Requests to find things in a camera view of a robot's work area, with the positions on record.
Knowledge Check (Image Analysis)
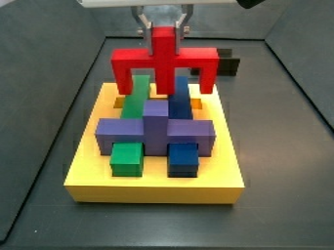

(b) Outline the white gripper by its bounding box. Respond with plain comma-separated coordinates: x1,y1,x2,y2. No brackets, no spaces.
77,0,266,57

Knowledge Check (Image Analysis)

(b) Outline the red bridge-shaped block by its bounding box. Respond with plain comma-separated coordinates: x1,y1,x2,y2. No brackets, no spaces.
111,26,220,95

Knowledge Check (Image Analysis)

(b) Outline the yellow base board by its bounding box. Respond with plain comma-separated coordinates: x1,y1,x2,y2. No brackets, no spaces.
65,83,245,204

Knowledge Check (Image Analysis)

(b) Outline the black slotted holder block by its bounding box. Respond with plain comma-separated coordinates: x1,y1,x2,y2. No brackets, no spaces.
181,48,241,76

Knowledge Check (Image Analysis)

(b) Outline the purple bridge-shaped block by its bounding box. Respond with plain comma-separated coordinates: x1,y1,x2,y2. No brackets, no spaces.
95,101,216,157

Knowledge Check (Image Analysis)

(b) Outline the blue long block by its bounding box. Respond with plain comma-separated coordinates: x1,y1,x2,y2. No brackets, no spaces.
167,76,200,178

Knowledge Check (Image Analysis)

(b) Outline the green long block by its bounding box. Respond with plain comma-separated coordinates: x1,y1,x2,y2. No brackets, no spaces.
110,75,150,177

